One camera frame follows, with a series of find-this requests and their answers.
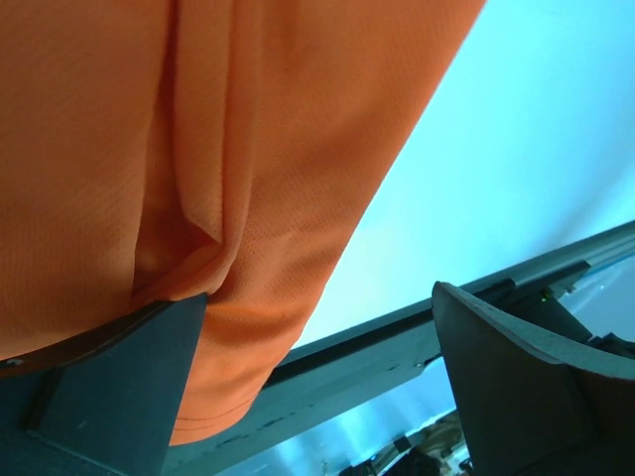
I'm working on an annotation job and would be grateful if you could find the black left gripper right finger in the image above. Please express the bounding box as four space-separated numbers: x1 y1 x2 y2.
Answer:
432 282 634 475

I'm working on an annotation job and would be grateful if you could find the orange t-shirt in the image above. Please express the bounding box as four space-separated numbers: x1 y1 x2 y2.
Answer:
1 1 483 444

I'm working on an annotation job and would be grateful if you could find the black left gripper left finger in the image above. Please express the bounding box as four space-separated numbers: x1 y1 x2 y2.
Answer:
1 295 207 475

